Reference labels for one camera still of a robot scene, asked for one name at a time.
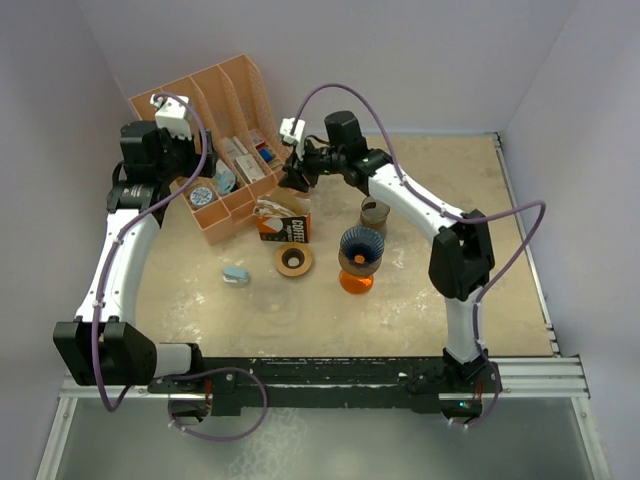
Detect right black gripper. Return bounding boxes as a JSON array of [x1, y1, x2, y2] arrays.
[[279, 137, 345, 194]]

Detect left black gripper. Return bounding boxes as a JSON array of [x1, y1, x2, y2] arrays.
[[155, 122, 217, 184]]

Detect coffee filter box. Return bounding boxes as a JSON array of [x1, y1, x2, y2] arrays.
[[253, 187, 311, 244]]

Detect blue ribbed coffee dripper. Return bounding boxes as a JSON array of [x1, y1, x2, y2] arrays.
[[340, 226, 385, 264]]

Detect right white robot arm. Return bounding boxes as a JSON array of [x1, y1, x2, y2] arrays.
[[279, 111, 495, 391]]

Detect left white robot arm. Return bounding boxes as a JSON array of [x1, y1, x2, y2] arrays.
[[53, 121, 216, 392]]

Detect blue stamp block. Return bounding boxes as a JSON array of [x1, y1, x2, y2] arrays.
[[258, 146, 276, 164]]

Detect white red small box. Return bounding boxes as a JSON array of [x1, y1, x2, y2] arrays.
[[234, 154, 265, 184]]

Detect red white small carton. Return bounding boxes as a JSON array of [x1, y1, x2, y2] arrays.
[[249, 129, 266, 148]]

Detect white paper packet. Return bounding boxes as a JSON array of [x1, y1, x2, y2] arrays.
[[221, 136, 248, 160]]

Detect peach plastic file organizer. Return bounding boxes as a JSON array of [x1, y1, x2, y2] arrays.
[[130, 55, 290, 245]]

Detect light blue stapler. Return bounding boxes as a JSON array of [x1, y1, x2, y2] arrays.
[[222, 266, 250, 285]]

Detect orange glass carafe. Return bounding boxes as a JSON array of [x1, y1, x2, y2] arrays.
[[338, 252, 374, 295]]

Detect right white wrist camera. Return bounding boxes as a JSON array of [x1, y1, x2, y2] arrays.
[[279, 117, 306, 147]]

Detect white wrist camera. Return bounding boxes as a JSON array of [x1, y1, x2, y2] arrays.
[[149, 94, 193, 140], [279, 117, 306, 147]]

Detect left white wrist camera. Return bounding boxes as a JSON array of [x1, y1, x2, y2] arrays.
[[149, 94, 193, 140]]

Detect wooden ring stand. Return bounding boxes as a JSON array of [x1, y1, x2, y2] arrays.
[[274, 243, 313, 278]]

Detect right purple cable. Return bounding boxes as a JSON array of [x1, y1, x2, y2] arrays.
[[295, 83, 547, 431]]

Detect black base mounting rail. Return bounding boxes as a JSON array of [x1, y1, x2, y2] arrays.
[[149, 354, 502, 418]]

